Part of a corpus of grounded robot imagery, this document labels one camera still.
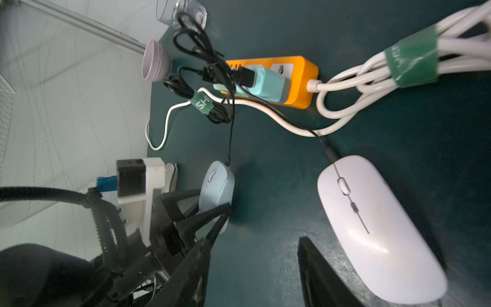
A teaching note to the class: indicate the green velcro cable tie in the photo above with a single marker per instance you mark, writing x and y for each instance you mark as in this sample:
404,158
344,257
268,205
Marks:
202,102

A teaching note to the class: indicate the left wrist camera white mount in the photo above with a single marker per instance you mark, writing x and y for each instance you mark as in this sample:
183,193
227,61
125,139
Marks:
135,182

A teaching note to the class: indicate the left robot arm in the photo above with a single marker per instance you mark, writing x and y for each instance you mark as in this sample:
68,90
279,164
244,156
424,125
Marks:
35,275

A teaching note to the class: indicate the light blue wireless mouse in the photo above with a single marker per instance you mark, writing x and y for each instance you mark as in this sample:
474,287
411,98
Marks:
217,188

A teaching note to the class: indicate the mint green charger plug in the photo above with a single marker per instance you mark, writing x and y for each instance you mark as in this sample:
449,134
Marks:
257,81

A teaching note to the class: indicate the white wire basket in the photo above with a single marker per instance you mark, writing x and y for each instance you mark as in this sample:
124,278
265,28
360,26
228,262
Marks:
7,108

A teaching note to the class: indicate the orange power strip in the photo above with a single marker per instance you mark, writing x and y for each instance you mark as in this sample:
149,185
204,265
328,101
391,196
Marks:
297,70

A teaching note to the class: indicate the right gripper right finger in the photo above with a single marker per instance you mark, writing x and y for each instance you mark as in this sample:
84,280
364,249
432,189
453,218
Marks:
320,283

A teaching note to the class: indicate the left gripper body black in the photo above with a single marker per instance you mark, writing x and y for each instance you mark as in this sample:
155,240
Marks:
165,242

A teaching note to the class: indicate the silver wireless mouse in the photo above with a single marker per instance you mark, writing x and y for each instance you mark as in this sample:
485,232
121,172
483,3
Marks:
171,178

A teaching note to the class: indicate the white wireless mouse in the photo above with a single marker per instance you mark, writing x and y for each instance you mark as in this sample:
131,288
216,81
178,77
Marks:
380,240

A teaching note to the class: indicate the clear glass cup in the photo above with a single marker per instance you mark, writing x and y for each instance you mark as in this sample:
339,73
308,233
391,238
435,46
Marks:
167,11

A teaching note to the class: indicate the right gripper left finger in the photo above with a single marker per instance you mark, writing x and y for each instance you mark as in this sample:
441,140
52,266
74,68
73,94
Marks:
188,285

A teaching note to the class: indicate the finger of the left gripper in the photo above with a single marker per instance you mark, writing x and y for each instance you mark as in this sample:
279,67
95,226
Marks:
188,227
180,205

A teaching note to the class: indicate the pink bowl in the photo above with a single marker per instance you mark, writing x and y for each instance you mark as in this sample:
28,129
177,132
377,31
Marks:
157,63

